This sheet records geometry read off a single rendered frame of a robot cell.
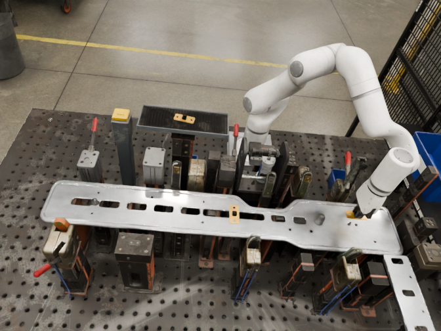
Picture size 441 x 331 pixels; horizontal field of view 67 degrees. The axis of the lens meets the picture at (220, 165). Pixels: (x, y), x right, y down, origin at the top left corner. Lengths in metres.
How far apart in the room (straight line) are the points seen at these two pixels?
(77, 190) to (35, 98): 2.21
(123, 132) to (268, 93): 0.64
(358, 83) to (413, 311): 0.79
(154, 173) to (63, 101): 2.21
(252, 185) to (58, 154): 1.05
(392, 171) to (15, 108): 3.06
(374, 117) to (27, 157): 1.63
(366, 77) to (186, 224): 0.79
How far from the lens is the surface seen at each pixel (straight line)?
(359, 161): 1.41
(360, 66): 1.15
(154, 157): 1.33
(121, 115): 1.43
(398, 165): 1.15
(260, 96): 1.49
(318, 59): 1.24
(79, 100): 3.43
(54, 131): 2.10
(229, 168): 1.35
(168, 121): 1.40
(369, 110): 1.15
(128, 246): 1.21
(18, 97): 3.60
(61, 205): 1.37
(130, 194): 1.36
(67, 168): 1.90
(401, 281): 1.43
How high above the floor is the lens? 2.09
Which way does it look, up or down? 48 degrees down
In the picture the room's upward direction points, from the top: 11 degrees clockwise
